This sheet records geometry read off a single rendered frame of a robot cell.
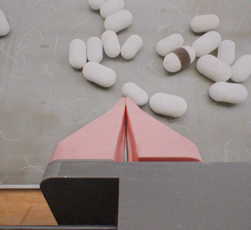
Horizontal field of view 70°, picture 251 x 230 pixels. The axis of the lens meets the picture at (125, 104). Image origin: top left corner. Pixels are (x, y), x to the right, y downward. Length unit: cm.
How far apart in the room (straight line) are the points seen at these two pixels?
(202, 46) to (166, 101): 8
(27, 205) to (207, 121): 20
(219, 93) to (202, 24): 8
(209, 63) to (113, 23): 11
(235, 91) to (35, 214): 22
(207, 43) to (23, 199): 24
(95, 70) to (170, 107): 9
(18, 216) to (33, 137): 7
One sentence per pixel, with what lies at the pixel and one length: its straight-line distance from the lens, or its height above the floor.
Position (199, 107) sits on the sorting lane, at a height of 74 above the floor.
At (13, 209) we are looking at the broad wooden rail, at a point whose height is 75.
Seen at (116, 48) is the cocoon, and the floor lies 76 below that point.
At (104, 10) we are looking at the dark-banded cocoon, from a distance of 24.
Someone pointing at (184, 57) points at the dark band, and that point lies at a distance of 21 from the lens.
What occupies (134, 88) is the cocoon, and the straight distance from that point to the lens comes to 19.
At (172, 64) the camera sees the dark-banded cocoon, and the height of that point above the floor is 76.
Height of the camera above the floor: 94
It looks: 76 degrees down
